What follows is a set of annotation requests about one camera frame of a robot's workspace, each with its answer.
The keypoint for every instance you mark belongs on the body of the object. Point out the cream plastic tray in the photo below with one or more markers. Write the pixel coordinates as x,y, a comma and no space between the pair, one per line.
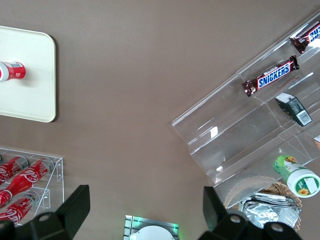
30,95

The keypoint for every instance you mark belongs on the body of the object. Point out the light wicker basket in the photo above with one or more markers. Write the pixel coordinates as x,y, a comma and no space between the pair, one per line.
280,187

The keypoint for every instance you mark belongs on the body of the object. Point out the silver foil packet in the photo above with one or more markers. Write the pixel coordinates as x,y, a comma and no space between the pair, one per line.
270,210

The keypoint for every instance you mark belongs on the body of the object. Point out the clear acrylic stepped stand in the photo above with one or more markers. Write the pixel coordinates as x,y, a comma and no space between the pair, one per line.
225,130

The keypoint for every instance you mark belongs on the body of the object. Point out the red white yogurt cup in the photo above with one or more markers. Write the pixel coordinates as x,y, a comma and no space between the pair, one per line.
13,71

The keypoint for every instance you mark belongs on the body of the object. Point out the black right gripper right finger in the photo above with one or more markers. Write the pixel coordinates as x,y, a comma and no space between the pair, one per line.
215,215

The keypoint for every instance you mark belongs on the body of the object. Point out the green-capped bottle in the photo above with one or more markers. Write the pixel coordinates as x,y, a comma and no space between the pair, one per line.
297,177

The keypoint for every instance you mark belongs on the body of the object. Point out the clear acrylic bottle rack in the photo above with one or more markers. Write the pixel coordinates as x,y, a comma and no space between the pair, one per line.
58,172

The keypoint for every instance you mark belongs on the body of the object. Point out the Snickers chocolate bar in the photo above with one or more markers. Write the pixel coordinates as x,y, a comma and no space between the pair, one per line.
272,75
307,37

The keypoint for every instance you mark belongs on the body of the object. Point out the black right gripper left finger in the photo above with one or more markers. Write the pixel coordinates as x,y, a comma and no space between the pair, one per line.
72,207

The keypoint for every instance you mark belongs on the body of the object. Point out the small black-white box upper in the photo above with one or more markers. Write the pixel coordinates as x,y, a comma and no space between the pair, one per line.
293,108

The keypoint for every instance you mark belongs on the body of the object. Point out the red cola bottle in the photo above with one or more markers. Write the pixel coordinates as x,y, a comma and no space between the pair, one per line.
28,176
17,208
12,168

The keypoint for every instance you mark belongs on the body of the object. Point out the red white cardboard box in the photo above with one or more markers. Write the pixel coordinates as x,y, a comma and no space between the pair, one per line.
317,143

